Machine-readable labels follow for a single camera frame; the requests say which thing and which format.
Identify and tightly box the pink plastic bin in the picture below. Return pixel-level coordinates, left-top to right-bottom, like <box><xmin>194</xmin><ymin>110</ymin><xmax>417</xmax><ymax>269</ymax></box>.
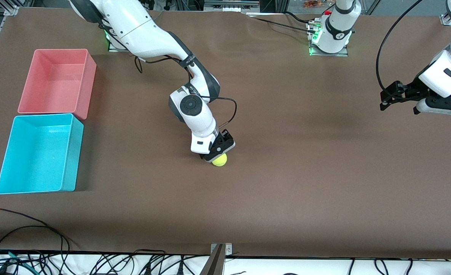
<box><xmin>18</xmin><ymin>49</ymin><xmax>97</xmax><ymax>120</ymax></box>

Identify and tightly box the blue plastic bin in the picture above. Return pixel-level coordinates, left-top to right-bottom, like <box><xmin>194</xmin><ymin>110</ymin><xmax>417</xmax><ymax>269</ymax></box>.
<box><xmin>0</xmin><ymin>113</ymin><xmax>84</xmax><ymax>195</ymax></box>

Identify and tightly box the grey equipment box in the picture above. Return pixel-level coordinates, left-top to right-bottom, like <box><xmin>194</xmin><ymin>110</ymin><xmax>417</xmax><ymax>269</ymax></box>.
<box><xmin>204</xmin><ymin>0</ymin><xmax>260</xmax><ymax>12</ymax></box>

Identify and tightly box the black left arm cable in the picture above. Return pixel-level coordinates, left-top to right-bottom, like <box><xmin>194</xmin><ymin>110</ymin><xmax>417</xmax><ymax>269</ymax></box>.
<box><xmin>376</xmin><ymin>0</ymin><xmax>424</xmax><ymax>102</ymax></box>

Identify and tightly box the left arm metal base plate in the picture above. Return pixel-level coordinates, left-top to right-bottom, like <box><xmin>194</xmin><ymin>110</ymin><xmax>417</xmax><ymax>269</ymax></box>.
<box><xmin>309</xmin><ymin>45</ymin><xmax>349</xmax><ymax>57</ymax></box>

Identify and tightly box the small metal bracket plate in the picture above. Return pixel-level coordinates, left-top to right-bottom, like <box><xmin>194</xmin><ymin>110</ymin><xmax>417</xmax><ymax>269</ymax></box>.
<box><xmin>210</xmin><ymin>243</ymin><xmax>233</xmax><ymax>256</ymax></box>

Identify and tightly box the aluminium camera post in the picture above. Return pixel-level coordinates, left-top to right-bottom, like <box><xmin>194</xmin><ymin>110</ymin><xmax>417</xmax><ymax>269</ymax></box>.
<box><xmin>199</xmin><ymin>244</ymin><xmax>226</xmax><ymax>275</ymax></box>

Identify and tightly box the black base cable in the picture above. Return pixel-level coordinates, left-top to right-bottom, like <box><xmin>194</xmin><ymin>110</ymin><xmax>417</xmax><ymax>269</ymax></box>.
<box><xmin>284</xmin><ymin>11</ymin><xmax>312</xmax><ymax>24</ymax></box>
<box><xmin>247</xmin><ymin>15</ymin><xmax>317</xmax><ymax>34</ymax></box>

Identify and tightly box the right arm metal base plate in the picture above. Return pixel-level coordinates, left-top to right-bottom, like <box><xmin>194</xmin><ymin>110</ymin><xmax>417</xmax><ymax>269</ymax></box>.
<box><xmin>108</xmin><ymin>40</ymin><xmax>130</xmax><ymax>53</ymax></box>

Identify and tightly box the short black looped cable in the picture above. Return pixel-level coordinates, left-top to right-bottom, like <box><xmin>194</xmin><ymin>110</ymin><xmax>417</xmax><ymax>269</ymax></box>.
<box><xmin>0</xmin><ymin>225</ymin><xmax>65</xmax><ymax>264</ymax></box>

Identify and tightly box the teal cable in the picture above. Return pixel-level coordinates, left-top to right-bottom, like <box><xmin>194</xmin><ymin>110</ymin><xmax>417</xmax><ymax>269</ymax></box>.
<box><xmin>8</xmin><ymin>251</ymin><xmax>33</xmax><ymax>268</ymax></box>

